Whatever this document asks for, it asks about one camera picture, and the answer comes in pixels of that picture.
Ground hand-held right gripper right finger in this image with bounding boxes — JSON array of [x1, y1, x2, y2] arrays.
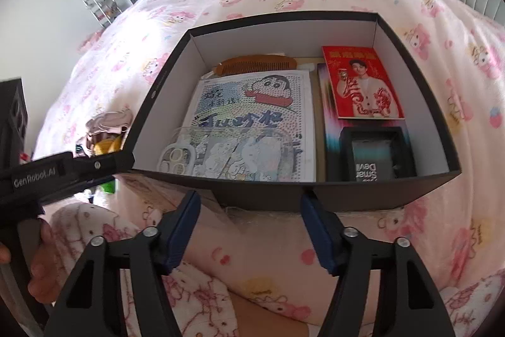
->
[[300, 190, 458, 337]]

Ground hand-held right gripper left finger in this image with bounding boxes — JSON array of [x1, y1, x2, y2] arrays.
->
[[43, 190, 202, 337]]

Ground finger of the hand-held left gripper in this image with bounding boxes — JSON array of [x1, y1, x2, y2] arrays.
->
[[68, 151, 135, 196]]

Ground green yellow snack packet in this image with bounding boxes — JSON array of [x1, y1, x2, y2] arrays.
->
[[92, 137, 124, 195]]

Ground black storage box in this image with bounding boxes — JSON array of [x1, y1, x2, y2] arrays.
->
[[118, 10, 462, 213]]

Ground person's left hand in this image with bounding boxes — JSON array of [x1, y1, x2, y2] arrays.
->
[[31, 220, 58, 302]]

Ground pink translucent pouch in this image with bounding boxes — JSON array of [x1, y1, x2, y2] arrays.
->
[[84, 110, 129, 143]]

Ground white pink printed pyjamas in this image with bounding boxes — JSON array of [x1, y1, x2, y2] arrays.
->
[[51, 203, 237, 337]]

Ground clear printed phone case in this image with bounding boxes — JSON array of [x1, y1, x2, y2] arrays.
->
[[157, 126, 302, 182]]

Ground black iridescent packaging box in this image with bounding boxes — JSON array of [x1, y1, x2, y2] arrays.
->
[[318, 63, 418, 182]]

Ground red photo card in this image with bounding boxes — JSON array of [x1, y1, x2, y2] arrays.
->
[[321, 46, 405, 120]]

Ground cartoon print sheet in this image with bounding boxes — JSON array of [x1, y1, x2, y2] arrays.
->
[[181, 70, 317, 182]]

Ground wooden comb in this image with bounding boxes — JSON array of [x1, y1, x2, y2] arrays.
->
[[215, 56, 297, 76]]

